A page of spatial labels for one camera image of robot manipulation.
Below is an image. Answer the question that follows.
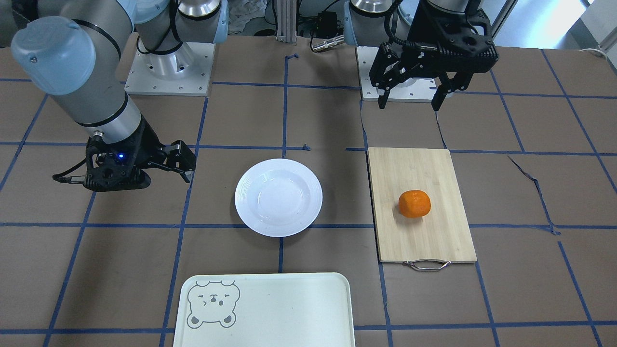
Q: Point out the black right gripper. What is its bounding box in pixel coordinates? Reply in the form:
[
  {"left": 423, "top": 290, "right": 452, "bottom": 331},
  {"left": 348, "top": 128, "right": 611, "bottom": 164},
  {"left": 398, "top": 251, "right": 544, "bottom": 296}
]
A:
[{"left": 83, "top": 117, "right": 197, "bottom": 192}]

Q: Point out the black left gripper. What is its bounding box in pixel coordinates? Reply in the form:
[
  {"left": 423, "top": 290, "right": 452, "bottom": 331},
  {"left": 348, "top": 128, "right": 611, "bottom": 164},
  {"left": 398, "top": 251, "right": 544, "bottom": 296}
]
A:
[{"left": 369, "top": 5, "right": 499, "bottom": 111}]

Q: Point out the orange fruit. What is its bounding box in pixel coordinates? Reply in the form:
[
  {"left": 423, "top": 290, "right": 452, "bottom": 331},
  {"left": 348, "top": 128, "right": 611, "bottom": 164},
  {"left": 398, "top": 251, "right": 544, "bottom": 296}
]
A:
[{"left": 398, "top": 190, "right": 431, "bottom": 219}]

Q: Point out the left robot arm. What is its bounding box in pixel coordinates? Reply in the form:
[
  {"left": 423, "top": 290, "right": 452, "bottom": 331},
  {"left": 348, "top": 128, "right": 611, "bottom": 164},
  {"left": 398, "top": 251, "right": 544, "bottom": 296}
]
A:
[{"left": 344, "top": 0, "right": 499, "bottom": 111}]

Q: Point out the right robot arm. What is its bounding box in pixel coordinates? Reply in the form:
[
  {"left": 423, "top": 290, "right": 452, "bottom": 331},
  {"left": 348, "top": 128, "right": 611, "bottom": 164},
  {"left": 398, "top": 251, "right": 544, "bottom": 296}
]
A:
[{"left": 1, "top": 0, "right": 229, "bottom": 192}]

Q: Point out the cream bear tray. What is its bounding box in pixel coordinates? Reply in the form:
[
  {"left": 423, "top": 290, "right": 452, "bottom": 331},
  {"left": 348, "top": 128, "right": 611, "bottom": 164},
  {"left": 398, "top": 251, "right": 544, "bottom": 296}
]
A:
[{"left": 174, "top": 272, "right": 355, "bottom": 347}]

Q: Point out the white round plate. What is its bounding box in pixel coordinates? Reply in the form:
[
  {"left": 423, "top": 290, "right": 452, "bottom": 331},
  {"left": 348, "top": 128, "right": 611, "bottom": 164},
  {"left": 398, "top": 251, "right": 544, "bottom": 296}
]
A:
[{"left": 234, "top": 159, "right": 322, "bottom": 237}]

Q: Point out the black power adapter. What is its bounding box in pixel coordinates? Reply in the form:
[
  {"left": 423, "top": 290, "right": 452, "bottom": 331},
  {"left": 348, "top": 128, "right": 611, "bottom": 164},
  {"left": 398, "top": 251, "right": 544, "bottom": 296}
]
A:
[{"left": 315, "top": 11, "right": 338, "bottom": 38}]

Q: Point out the white crumpled cloth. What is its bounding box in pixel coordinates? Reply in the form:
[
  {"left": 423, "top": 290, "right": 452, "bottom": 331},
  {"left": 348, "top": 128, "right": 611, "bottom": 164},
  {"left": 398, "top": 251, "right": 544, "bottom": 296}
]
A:
[{"left": 228, "top": 0, "right": 268, "bottom": 35}]

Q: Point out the bamboo cutting board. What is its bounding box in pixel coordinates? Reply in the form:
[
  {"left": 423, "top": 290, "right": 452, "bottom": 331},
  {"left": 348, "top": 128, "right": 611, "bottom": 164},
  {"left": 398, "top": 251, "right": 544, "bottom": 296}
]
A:
[{"left": 368, "top": 147, "right": 477, "bottom": 271}]

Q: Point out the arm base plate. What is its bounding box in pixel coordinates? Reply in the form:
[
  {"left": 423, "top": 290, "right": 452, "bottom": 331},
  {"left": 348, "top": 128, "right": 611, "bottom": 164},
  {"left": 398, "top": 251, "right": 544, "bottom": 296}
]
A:
[
  {"left": 125, "top": 42, "right": 216, "bottom": 97},
  {"left": 356, "top": 46, "right": 438, "bottom": 103}
]

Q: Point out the silver cable connector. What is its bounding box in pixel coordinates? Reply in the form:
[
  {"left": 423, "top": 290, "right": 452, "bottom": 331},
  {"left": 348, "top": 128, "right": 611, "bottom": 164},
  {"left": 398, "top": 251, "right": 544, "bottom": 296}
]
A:
[{"left": 310, "top": 35, "right": 345, "bottom": 53}]

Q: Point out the aluminium profile post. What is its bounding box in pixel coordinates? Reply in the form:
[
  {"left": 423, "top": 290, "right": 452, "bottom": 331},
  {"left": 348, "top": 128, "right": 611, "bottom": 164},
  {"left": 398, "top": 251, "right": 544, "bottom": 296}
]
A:
[{"left": 273, "top": 0, "right": 297, "bottom": 44}]

